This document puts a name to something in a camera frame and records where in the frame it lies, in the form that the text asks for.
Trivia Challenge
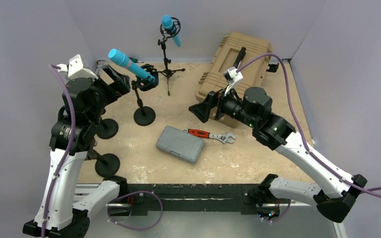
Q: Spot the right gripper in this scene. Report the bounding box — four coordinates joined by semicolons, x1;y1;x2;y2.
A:
189;82;257;128

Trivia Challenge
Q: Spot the blue microphone with pink band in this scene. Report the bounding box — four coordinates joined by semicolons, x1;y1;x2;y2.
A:
108;49;155;82

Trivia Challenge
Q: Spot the black round-base shock mount stand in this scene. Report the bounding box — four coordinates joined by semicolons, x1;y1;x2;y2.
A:
131;64;159;126

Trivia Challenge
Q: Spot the black tripod shock mount stand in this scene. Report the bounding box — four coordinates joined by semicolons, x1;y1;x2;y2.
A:
157;28;185;96

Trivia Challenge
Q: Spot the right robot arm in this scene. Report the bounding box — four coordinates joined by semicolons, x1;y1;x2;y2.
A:
189;87;367;223

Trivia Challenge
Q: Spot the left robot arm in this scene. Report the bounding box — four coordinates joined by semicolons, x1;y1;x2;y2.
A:
22;65;130;238

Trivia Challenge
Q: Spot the black mic stand rear left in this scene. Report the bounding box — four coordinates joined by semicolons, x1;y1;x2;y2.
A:
96;119;119;139

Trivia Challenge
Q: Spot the black mic stand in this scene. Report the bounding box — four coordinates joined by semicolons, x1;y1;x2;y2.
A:
88;150;121;177
96;119;119;139

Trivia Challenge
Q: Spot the black mic stand front left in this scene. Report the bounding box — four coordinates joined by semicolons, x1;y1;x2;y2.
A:
88;150;121;177

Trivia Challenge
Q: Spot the tan plastic tool case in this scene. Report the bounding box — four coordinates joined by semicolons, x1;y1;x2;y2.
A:
195;31;278;102

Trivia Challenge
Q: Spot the grey plastic case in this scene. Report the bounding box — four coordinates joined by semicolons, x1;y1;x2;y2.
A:
156;126;205;164

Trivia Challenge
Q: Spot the green-handled screwdriver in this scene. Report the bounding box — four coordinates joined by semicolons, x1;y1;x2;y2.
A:
129;58;143;63

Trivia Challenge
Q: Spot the red-handled adjustable wrench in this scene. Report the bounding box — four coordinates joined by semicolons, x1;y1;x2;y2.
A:
183;128;236;144

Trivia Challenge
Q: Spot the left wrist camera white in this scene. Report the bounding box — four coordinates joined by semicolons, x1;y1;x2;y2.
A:
67;54;97;80

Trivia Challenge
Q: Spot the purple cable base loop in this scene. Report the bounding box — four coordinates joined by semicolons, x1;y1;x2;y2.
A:
107;190;164;231

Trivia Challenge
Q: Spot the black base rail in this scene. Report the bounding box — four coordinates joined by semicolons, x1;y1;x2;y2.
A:
106;183;291;218

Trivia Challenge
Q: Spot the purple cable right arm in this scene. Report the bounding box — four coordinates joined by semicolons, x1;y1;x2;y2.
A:
236;53;381;200

